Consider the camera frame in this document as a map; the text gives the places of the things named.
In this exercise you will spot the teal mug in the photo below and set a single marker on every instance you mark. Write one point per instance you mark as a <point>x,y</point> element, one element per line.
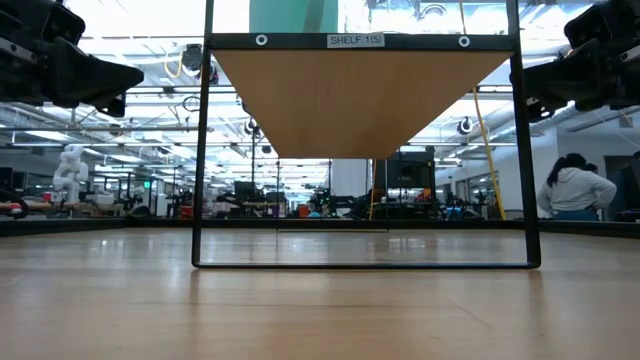
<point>292,15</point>

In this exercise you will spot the wooden shelf with black frame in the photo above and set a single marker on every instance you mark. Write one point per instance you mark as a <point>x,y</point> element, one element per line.
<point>350,100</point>

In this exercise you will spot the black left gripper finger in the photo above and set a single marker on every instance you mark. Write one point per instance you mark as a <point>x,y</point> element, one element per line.
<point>90,80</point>
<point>116,107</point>

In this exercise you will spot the black table frame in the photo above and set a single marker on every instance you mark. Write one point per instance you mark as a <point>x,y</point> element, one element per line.
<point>125,225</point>

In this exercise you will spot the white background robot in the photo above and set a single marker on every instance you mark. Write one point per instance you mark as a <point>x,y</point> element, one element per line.
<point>70,170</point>

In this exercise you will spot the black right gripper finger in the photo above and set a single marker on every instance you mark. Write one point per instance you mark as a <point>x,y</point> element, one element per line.
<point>565,80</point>
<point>539,111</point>

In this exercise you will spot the person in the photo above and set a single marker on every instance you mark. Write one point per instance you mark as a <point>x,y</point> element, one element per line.
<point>575,192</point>
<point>592,168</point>

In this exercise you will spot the white shelf label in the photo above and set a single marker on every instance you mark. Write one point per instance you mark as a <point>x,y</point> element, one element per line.
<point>355,40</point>

